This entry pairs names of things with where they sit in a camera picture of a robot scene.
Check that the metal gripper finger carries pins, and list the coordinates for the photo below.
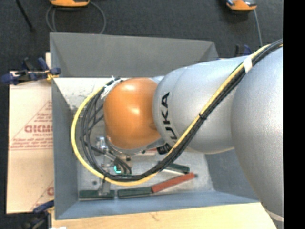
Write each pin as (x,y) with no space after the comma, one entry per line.
(104,187)

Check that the dark green flat block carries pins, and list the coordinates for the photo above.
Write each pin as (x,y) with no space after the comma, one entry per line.
(133,192)
(179,168)
(89,194)

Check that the grey metal bin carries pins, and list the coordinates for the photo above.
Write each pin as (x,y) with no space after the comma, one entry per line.
(71,128)

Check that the red-brown flat block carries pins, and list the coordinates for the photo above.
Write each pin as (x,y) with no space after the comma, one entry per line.
(172,182)

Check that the brown cardboard board, red print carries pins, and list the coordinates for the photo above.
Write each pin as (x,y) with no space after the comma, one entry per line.
(28,118)

